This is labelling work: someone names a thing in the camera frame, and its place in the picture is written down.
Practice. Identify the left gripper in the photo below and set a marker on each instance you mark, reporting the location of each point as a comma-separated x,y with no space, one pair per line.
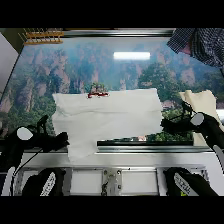
59,140

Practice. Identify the white garment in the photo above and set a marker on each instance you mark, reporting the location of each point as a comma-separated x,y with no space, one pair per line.
110,116

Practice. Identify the silver frame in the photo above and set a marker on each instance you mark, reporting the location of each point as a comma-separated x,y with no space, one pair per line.
133,157

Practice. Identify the brown clothes hanger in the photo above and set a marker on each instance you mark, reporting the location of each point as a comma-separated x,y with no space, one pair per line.
45,33

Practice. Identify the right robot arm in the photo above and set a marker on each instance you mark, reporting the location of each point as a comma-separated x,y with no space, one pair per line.
210,128

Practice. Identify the beige garment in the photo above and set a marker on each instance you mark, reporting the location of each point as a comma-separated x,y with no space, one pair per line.
201,101

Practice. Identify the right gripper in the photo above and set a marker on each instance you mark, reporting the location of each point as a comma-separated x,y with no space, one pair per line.
173,126

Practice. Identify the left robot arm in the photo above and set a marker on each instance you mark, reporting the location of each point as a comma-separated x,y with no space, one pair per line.
13,146

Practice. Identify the checked shirt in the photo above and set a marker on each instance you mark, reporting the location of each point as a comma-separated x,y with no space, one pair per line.
208,43

